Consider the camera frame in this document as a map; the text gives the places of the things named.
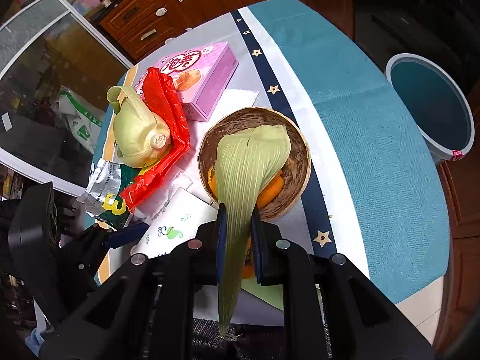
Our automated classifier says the red plastic bag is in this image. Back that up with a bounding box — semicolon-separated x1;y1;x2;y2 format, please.
119;67;192;214

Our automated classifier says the brown wooden door panel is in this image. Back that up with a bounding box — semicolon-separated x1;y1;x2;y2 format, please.
437;80;480;349

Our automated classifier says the brown wooden drawer cabinet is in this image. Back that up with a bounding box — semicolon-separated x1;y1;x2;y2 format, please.
90;0;355;65

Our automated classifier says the glass sliding door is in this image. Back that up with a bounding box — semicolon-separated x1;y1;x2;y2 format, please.
0;0;135;197

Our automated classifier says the teal and white tablecloth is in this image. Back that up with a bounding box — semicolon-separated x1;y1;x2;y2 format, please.
92;0;451;343

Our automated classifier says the white green plastic bag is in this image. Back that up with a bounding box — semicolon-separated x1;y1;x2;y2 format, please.
57;85;106;155

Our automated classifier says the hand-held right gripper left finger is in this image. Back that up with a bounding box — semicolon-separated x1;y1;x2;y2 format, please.
39;204;229;360

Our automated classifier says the brown coconut shell bowl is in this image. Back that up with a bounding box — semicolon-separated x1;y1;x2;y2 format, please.
197;107;312;222

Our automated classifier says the pale yellow corn husk bundle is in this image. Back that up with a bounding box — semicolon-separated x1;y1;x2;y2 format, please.
106;85;173;168

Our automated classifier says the white paper napkin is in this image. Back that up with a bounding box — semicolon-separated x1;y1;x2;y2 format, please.
220;89;260;111
133;170;211;223

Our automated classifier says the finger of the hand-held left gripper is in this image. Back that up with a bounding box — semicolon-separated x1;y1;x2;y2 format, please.
77;222;151;271

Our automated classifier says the black appliance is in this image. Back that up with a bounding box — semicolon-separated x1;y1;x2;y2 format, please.
352;0;480;96

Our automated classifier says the long green corn husk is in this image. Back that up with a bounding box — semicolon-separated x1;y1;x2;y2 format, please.
215;124;292;343

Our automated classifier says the white tissue packet green print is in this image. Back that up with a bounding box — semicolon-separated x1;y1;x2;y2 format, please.
140;187;219;260

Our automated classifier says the flat green husk piece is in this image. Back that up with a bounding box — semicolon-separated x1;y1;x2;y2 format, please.
241;279;286;311

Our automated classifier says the blue round trash bin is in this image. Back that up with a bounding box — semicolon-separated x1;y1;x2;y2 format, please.
385;53;475;166

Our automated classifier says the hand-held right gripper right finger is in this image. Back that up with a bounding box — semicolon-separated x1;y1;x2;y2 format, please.
249;210;436;360

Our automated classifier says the silver green snack packet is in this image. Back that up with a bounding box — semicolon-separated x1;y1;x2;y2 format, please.
77;157;151;230

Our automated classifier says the pink cardboard box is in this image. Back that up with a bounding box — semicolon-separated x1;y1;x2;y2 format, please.
139;41;239;122

